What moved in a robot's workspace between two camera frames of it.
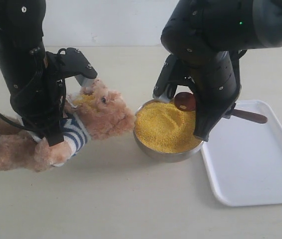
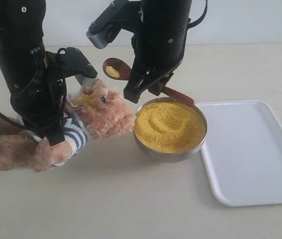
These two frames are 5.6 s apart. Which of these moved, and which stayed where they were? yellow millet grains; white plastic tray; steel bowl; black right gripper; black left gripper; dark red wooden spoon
Moved: dark red wooden spoon; black right gripper
Stayed: white plastic tray; steel bowl; yellow millet grains; black left gripper
